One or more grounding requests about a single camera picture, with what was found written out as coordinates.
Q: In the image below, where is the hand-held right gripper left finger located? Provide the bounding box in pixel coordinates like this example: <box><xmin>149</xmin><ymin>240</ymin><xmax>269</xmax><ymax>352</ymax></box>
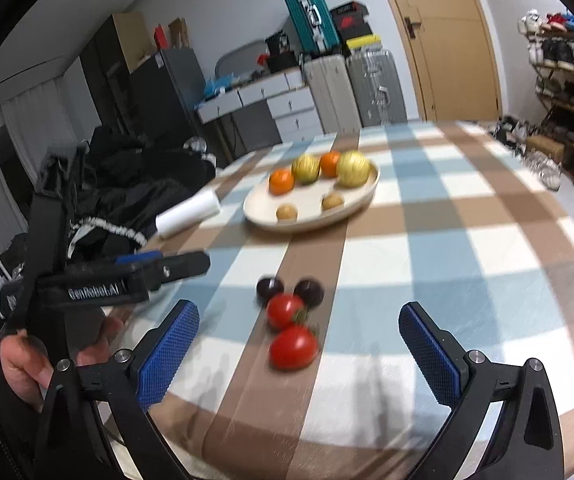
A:
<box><xmin>34</xmin><ymin>298</ymin><xmax>202</xmax><ymax>480</ymax></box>

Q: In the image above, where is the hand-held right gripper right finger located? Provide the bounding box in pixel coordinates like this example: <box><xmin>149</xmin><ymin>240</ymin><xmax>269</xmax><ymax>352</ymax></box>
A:
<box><xmin>399</xmin><ymin>301</ymin><xmax>566</xmax><ymax>480</ymax></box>

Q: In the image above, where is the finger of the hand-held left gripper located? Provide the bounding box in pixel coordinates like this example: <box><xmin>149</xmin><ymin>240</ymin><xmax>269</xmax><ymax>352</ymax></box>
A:
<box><xmin>141</xmin><ymin>251</ymin><xmax>212</xmax><ymax>291</ymax></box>
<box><xmin>115</xmin><ymin>251</ymin><xmax>164</xmax><ymax>267</ymax></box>

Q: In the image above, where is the dark purple plum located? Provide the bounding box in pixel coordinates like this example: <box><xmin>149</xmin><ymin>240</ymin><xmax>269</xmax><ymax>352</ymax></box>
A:
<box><xmin>294</xmin><ymin>278</ymin><xmax>326</xmax><ymax>310</ymax></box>
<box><xmin>256</xmin><ymin>276</ymin><xmax>286</xmax><ymax>309</ymax></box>

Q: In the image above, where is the red tomato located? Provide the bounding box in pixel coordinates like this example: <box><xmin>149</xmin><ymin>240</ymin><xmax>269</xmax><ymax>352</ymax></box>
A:
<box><xmin>266</xmin><ymin>293</ymin><xmax>308</xmax><ymax>331</ymax></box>
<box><xmin>268</xmin><ymin>324</ymin><xmax>320</xmax><ymax>372</ymax></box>

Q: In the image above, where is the orange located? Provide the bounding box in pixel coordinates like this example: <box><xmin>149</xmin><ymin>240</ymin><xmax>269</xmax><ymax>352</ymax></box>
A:
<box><xmin>269</xmin><ymin>168</ymin><xmax>296</xmax><ymax>196</ymax></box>
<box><xmin>319</xmin><ymin>150</ymin><xmax>343</xmax><ymax>179</ymax></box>

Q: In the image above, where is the cream round plate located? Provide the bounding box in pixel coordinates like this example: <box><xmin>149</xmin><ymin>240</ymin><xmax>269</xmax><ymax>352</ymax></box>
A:
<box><xmin>243</xmin><ymin>158</ymin><xmax>382</xmax><ymax>234</ymax></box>

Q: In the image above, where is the small yellow-green guava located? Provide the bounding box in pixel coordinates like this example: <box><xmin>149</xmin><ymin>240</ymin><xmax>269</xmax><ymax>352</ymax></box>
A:
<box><xmin>291</xmin><ymin>154</ymin><xmax>322</xmax><ymax>185</ymax></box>

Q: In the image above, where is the large yellow guava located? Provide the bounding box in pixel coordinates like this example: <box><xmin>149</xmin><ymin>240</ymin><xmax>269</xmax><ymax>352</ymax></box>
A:
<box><xmin>336</xmin><ymin>150</ymin><xmax>371</xmax><ymax>189</ymax></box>

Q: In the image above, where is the person's left hand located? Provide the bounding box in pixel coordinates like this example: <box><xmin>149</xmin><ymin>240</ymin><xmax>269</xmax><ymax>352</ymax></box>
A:
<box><xmin>0</xmin><ymin>316</ymin><xmax>124</xmax><ymax>412</ymax></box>

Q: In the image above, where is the white paper roll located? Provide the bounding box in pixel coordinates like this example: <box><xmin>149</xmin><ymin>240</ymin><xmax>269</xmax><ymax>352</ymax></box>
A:
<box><xmin>155</xmin><ymin>190</ymin><xmax>220</xmax><ymax>240</ymax></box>

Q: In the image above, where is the black stand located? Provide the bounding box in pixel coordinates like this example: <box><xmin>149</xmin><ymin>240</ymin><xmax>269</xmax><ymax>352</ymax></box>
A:
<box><xmin>1</xmin><ymin>194</ymin><xmax>66</xmax><ymax>332</ymax></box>

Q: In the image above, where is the pile of black clothes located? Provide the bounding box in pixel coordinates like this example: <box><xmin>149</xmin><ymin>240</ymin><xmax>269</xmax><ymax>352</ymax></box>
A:
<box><xmin>36</xmin><ymin>125</ymin><xmax>218</xmax><ymax>262</ymax></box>

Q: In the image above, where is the checked tablecloth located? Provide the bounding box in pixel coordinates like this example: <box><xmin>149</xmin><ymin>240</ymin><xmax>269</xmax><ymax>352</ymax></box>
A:
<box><xmin>101</xmin><ymin>120</ymin><xmax>574</xmax><ymax>480</ymax></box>

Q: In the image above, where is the black cabinet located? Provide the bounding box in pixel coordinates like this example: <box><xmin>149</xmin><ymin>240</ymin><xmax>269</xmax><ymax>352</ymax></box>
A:
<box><xmin>79</xmin><ymin>12</ymin><xmax>206</xmax><ymax>147</ymax></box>

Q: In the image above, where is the blue plastic bag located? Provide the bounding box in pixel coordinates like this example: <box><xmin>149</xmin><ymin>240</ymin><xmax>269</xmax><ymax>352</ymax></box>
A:
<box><xmin>204</xmin><ymin>76</ymin><xmax>240</xmax><ymax>99</ymax></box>

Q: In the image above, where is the white desk with drawers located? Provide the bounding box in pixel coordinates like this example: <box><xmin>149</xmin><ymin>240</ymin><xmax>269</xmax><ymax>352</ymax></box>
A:
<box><xmin>197</xmin><ymin>66</ymin><xmax>326</xmax><ymax>162</ymax></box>

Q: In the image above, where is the grey rounded board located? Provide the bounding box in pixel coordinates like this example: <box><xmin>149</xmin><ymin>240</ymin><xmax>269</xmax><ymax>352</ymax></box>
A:
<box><xmin>215</xmin><ymin>39</ymin><xmax>272</xmax><ymax>80</ymax></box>

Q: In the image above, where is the pile of shoes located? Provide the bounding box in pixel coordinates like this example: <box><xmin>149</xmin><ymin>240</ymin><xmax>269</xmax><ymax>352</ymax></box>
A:
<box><xmin>489</xmin><ymin>114</ymin><xmax>563</xmax><ymax>191</ymax></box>

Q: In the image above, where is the brown cardboard sheet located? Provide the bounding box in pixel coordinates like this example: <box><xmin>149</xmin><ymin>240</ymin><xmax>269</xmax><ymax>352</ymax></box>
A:
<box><xmin>112</xmin><ymin>11</ymin><xmax>152</xmax><ymax>73</ymax></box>

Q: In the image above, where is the brown paper bag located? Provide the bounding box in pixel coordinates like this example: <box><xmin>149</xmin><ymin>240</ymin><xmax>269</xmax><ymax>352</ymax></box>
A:
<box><xmin>168</xmin><ymin>17</ymin><xmax>191</xmax><ymax>51</ymax></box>

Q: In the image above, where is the light grey suitcase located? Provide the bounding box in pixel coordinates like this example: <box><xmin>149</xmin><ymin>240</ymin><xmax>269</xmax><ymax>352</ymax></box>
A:
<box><xmin>302</xmin><ymin>53</ymin><xmax>363</xmax><ymax>135</ymax></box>

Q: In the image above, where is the cardboard box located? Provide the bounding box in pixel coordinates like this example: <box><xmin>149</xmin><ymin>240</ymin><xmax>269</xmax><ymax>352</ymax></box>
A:
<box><xmin>525</xmin><ymin>134</ymin><xmax>566</xmax><ymax>164</ymax></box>

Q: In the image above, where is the black bag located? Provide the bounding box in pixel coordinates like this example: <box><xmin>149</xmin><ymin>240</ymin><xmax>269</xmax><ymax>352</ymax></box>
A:
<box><xmin>265</xmin><ymin>31</ymin><xmax>300</xmax><ymax>73</ymax></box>

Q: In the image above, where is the dark grey suitcase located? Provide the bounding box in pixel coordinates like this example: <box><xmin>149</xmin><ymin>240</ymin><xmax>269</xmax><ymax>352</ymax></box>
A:
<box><xmin>345</xmin><ymin>48</ymin><xmax>409</xmax><ymax>129</ymax></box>

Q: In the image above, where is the teal suitcase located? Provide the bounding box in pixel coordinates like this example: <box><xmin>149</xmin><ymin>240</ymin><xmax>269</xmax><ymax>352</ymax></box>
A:
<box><xmin>282</xmin><ymin>0</ymin><xmax>342</xmax><ymax>59</ymax></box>

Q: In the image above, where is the yellow and black shoe box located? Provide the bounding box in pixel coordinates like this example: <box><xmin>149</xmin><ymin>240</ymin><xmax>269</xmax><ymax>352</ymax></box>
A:
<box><xmin>344</xmin><ymin>33</ymin><xmax>384</xmax><ymax>57</ymax></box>

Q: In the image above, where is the black and red shoe box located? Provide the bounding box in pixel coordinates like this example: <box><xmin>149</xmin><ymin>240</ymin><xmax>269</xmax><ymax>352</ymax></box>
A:
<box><xmin>329</xmin><ymin>2</ymin><xmax>370</xmax><ymax>41</ymax></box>

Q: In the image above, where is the wooden shoe rack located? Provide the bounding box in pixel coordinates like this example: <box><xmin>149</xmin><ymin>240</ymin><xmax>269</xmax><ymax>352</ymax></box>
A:
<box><xmin>519</xmin><ymin>7</ymin><xmax>574</xmax><ymax>187</ymax></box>

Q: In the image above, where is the wooden door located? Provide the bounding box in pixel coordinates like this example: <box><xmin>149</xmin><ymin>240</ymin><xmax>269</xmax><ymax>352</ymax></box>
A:
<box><xmin>371</xmin><ymin>0</ymin><xmax>503</xmax><ymax>124</ymax></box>

